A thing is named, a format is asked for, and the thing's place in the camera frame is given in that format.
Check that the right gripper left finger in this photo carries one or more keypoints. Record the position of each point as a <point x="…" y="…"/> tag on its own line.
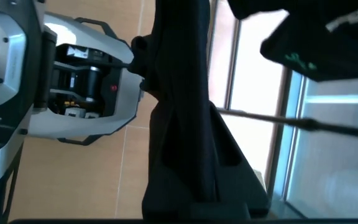
<point x="163" y="199"/>

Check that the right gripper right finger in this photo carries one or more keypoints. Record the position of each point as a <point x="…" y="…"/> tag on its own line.
<point x="241" y="186"/>

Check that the black garment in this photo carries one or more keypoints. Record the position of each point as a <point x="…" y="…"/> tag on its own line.
<point x="179" y="93"/>

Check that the black shorts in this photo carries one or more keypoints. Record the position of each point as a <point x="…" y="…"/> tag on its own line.
<point x="337" y="37"/>

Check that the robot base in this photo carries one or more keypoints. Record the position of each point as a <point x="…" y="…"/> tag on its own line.
<point x="11" y="77"/>

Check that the black clothes rack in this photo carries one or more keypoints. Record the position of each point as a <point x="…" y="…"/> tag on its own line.
<point x="337" y="128"/>

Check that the window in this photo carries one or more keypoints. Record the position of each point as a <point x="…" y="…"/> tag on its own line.
<point x="337" y="174"/>

